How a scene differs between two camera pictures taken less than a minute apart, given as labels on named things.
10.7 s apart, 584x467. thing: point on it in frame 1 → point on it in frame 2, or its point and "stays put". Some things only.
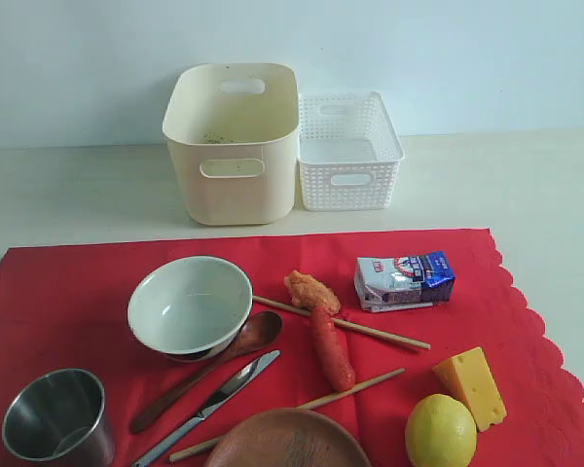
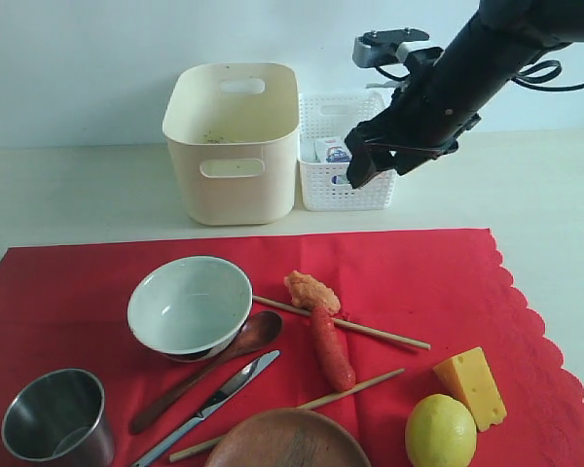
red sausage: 334,357 stays put
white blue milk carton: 403,282 → 333,150
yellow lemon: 440,432 stays put
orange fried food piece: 305,290 stays put
